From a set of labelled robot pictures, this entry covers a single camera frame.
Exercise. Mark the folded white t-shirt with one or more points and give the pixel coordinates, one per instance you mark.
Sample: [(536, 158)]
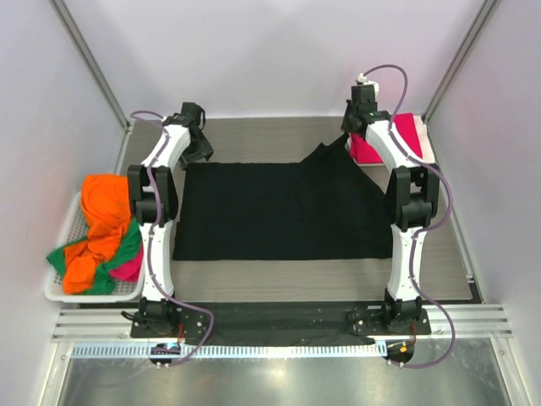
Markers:
[(427, 147)]

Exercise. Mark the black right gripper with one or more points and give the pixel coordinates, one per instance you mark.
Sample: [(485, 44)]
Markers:
[(345, 125)]

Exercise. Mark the left aluminium frame post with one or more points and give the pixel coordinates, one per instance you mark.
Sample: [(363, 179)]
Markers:
[(83, 49)]

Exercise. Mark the folded pink t-shirt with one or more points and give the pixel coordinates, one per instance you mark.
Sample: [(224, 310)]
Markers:
[(408, 126)]

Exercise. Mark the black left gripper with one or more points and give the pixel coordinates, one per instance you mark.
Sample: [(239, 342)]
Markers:
[(204, 151)]

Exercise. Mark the white slotted cable duct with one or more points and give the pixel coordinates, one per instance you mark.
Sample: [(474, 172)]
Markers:
[(162, 351)]

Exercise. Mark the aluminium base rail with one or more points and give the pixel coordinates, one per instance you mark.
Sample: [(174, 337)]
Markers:
[(100, 325)]

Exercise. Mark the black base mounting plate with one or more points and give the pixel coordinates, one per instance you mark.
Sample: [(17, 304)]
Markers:
[(241, 321)]

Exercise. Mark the pink t-shirt in basket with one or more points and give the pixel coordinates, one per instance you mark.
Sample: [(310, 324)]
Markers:
[(130, 270)]

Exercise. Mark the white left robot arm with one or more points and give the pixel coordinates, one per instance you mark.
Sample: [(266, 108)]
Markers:
[(153, 201)]

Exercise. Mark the right aluminium frame post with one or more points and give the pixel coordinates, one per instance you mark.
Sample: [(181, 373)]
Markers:
[(474, 31)]

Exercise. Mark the orange t-shirt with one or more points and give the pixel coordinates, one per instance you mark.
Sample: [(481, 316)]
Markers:
[(105, 205)]

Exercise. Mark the green t-shirt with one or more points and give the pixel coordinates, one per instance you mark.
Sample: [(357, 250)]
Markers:
[(127, 249)]

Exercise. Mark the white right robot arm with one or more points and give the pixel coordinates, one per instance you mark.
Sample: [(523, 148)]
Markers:
[(411, 199)]

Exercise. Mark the aluminium frame post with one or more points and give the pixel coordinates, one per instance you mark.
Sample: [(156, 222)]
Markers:
[(474, 31), (83, 49)]

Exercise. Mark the black t-shirt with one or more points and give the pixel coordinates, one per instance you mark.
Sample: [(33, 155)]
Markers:
[(324, 207)]

